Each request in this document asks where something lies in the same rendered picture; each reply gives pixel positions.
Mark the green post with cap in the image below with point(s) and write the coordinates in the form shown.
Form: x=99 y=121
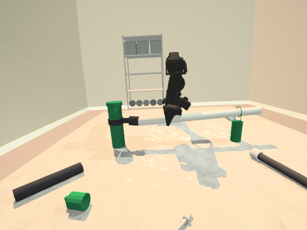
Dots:
x=117 y=132

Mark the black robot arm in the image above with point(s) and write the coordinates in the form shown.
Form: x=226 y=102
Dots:
x=175 y=67

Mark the green cylinder with hook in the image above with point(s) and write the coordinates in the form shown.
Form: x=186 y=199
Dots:
x=236 y=130

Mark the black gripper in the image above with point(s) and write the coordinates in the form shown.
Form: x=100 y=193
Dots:
x=170 y=109

